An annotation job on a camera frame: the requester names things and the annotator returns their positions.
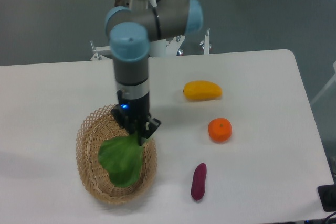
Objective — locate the orange tangerine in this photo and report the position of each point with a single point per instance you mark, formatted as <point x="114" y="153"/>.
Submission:
<point x="220" y="130"/>

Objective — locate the yellow mango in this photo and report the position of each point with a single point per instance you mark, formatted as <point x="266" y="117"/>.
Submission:
<point x="202" y="90"/>

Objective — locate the oval woven wicker basket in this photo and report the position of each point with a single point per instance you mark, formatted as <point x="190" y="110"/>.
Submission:
<point x="99" y="126"/>

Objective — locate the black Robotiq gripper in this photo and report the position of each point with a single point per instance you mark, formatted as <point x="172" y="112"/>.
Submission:
<point x="133" y="115"/>

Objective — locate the purple sweet potato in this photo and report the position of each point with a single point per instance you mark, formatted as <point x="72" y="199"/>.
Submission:
<point x="199" y="182"/>

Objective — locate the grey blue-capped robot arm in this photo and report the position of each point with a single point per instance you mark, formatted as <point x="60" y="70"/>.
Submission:
<point x="130" y="32"/>

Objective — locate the black device at table edge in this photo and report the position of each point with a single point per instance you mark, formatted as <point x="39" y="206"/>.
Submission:
<point x="327" y="197"/>

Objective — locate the green leafy vegetable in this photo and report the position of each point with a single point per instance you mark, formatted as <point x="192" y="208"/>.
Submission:
<point x="122" y="158"/>

